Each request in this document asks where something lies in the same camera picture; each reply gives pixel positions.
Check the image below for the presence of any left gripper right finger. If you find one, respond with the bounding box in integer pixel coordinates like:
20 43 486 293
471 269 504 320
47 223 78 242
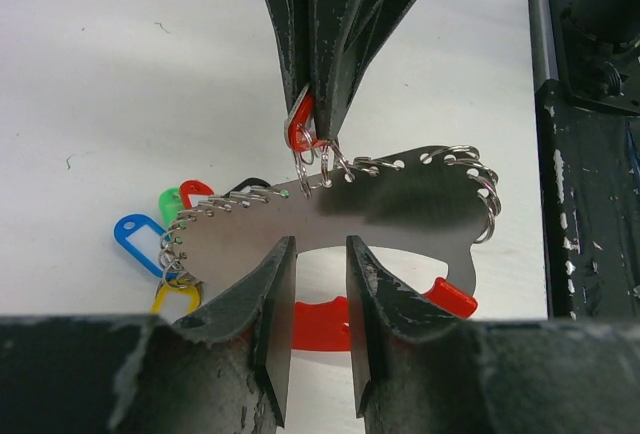
346 236 500 433

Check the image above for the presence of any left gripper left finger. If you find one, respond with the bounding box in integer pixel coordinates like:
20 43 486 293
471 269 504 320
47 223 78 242
149 237 296 433

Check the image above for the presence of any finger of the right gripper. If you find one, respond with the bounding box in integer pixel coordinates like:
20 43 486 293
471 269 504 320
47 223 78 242
265 0 310 112
309 0 417 140

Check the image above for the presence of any yellow key tag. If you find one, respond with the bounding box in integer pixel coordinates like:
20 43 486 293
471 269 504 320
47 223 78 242
150 283 202 318

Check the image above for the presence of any key with red tag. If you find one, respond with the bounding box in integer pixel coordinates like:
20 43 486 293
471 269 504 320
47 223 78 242
284 84 321 153

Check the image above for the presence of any blue key tag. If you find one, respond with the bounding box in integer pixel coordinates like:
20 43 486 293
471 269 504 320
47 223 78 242
113 213 165 279

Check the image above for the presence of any metal key holder red handle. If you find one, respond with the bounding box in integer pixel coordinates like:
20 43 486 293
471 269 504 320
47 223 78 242
158 143 501 355

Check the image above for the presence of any green key tag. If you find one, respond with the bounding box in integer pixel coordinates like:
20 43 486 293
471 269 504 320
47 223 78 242
158 187 184 228

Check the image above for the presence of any red key tag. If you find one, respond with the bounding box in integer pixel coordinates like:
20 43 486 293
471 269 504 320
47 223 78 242
179 179 214 209

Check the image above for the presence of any black key tag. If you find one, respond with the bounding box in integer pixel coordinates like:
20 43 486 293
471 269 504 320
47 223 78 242
223 177 271 198

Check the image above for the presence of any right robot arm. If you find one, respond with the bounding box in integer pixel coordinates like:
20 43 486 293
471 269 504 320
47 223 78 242
265 0 639 142

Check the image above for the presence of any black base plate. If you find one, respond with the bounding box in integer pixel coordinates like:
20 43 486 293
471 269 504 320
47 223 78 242
535 80 639 319

